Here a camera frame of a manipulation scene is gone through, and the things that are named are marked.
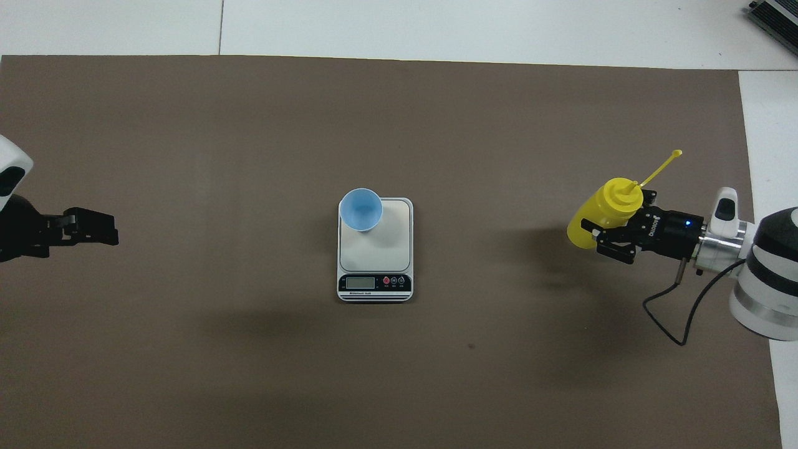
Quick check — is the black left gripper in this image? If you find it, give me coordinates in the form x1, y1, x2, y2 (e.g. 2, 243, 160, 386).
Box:
0, 195, 119, 263

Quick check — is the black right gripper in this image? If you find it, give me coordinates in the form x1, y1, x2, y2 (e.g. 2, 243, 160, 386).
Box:
581, 189, 706, 266

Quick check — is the yellow squeeze bottle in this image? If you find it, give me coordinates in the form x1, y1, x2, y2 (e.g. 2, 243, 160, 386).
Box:
566, 150, 683, 250

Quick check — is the light blue plastic cup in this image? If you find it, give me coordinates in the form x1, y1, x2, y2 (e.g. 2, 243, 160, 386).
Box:
339, 188, 383, 233

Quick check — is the silver digital kitchen scale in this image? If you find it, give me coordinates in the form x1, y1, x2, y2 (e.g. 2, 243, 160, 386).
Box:
337, 197, 414, 304

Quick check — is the brown paper mat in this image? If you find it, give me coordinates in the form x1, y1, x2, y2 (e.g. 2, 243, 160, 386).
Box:
0, 55, 783, 449

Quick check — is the silver ribbed metal box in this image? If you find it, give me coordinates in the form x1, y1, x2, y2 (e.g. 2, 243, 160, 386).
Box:
747, 0, 798, 58

